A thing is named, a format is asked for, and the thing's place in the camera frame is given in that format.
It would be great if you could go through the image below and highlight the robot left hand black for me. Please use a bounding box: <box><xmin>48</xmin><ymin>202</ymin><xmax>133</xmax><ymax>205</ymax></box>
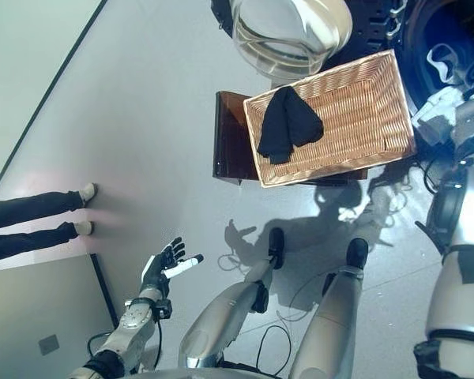
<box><xmin>140</xmin><ymin>236</ymin><xmax>205</xmax><ymax>297</ymax></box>

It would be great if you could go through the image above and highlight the white garment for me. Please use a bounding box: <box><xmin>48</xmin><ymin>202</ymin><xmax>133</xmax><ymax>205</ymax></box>
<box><xmin>412</xmin><ymin>42</ymin><xmax>466</xmax><ymax>140</ymax></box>

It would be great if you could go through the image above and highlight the robot left leg silver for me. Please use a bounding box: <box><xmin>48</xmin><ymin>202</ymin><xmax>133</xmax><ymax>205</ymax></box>
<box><xmin>179</xmin><ymin>227</ymin><xmax>285</xmax><ymax>374</ymax></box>

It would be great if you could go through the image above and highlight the robot leg silver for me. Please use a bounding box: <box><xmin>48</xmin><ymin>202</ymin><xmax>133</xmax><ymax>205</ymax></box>
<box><xmin>290</xmin><ymin>238</ymin><xmax>369</xmax><ymax>379</ymax></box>
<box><xmin>179</xmin><ymin>227</ymin><xmax>285</xmax><ymax>374</ymax></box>

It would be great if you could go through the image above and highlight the robot torso grey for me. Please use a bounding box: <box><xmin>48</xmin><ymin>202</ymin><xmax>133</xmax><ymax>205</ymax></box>
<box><xmin>157</xmin><ymin>362</ymin><xmax>301</xmax><ymax>379</ymax></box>

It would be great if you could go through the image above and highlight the brown amber acrylic stool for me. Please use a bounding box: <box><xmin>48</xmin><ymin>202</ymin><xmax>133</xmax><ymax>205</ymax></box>
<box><xmin>212</xmin><ymin>90</ymin><xmax>371</xmax><ymax>186</ymax></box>

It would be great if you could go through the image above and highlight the robot right leg silver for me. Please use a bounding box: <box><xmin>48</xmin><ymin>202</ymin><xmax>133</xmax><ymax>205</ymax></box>
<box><xmin>290</xmin><ymin>238</ymin><xmax>369</xmax><ymax>379</ymax></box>

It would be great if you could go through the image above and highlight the black garment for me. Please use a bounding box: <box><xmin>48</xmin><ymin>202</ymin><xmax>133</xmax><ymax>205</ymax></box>
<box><xmin>256</xmin><ymin>86</ymin><xmax>325</xmax><ymax>166</ymax></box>

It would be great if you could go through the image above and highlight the flat rectangular wicker basket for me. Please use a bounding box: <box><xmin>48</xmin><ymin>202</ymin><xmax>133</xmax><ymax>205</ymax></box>
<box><xmin>243</xmin><ymin>49</ymin><xmax>416</xmax><ymax>189</ymax></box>

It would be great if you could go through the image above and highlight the round glass washer door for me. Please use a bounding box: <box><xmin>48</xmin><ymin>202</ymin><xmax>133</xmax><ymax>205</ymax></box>
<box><xmin>231</xmin><ymin>0</ymin><xmax>355</xmax><ymax>76</ymax></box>

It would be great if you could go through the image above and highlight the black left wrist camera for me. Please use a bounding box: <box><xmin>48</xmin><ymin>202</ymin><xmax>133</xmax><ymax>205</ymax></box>
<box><xmin>154</xmin><ymin>299</ymin><xmax>173</xmax><ymax>319</ymax></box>

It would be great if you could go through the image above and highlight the black leg cable loop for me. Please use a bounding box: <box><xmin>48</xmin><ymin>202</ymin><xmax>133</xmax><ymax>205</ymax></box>
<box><xmin>259</xmin><ymin>325</ymin><xmax>294</xmax><ymax>369</ymax></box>

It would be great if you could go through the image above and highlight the grey wall socket plate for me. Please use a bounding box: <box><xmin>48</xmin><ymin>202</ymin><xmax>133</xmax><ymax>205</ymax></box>
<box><xmin>38</xmin><ymin>334</ymin><xmax>61</xmax><ymax>355</ymax></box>

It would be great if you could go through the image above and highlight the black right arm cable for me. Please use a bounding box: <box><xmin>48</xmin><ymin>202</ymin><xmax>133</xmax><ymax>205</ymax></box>
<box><xmin>418</xmin><ymin>58</ymin><xmax>474</xmax><ymax>195</ymax></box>

